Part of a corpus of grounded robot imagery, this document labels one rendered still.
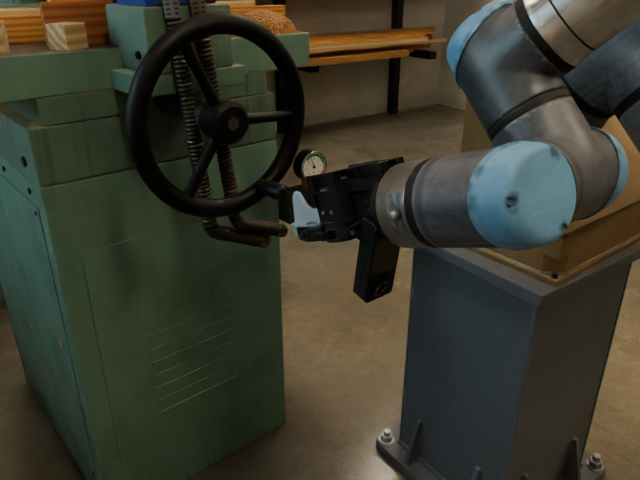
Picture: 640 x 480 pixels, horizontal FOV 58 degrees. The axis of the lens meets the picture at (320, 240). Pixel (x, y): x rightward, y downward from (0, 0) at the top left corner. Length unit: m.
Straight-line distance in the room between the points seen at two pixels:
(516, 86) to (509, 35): 0.05
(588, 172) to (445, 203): 0.14
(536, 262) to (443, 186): 0.50
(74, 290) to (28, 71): 0.35
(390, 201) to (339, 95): 3.76
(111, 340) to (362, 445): 0.65
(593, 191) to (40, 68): 0.73
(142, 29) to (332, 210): 0.39
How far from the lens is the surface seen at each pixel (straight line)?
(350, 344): 1.75
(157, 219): 1.05
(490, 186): 0.50
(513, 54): 0.63
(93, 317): 1.07
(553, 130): 0.61
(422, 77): 4.85
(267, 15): 1.15
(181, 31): 0.80
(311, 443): 1.44
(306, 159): 1.11
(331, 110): 4.31
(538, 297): 0.96
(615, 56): 0.93
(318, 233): 0.68
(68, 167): 0.97
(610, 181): 0.63
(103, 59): 0.96
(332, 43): 3.69
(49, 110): 0.94
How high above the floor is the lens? 1.00
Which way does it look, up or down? 25 degrees down
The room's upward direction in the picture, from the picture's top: straight up
